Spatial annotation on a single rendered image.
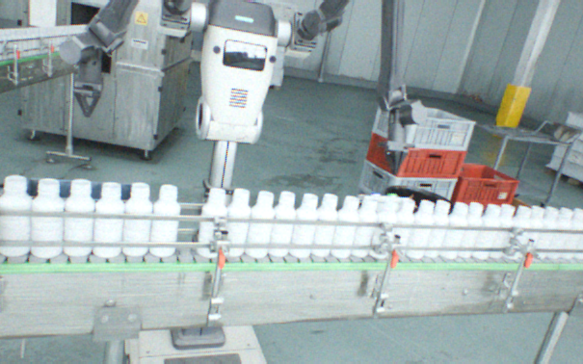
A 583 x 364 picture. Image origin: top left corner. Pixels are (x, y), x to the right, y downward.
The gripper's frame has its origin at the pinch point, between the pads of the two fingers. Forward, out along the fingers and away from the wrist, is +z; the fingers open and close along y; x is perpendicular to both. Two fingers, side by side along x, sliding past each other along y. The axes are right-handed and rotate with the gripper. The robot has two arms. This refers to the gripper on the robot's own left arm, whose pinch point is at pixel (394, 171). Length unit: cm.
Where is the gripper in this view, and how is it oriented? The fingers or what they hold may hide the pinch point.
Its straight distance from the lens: 155.9
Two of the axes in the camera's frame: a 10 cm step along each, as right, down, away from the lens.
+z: -0.6, 10.0, 0.1
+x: -3.7, -0.3, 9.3
